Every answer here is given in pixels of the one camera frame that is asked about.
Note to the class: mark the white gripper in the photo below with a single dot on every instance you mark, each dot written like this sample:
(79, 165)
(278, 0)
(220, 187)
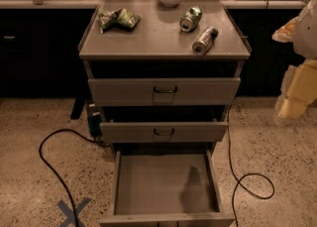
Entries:
(306, 37)

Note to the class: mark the silver redbull can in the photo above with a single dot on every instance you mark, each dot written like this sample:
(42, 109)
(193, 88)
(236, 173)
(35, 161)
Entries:
(205, 41)

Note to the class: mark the green soda can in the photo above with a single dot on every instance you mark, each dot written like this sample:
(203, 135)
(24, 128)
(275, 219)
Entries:
(190, 19)

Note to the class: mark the grey drawer cabinet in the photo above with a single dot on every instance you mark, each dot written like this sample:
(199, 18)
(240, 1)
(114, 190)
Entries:
(158, 48)

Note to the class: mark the grey top drawer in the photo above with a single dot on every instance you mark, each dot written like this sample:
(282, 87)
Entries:
(163, 91)

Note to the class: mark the grey drawer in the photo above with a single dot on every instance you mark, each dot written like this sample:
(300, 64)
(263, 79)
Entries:
(163, 91)
(166, 190)
(162, 132)

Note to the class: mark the grey bottom drawer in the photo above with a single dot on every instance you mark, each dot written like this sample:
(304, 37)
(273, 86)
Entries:
(166, 190)

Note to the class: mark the grey middle drawer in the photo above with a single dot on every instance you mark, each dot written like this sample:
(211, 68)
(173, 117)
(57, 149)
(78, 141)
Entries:
(162, 132)

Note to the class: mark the green chip bag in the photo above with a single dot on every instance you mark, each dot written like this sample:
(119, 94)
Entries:
(121, 18)

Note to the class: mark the black power box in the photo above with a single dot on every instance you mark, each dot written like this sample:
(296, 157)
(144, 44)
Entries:
(93, 119)

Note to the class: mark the dark counter with cabinets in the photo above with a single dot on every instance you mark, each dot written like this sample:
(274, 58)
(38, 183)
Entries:
(39, 51)

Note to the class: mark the blue tape cross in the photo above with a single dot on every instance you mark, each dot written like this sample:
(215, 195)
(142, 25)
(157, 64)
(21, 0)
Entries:
(72, 215)

